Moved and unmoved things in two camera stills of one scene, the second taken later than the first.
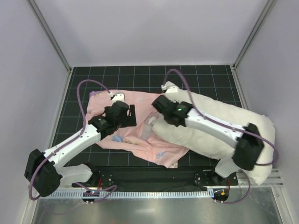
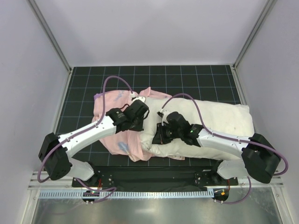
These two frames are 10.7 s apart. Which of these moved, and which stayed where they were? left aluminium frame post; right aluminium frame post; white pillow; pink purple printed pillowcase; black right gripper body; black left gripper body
Moved: pink purple printed pillowcase; black left gripper body; white pillow; black right gripper body
Stayed: left aluminium frame post; right aluminium frame post
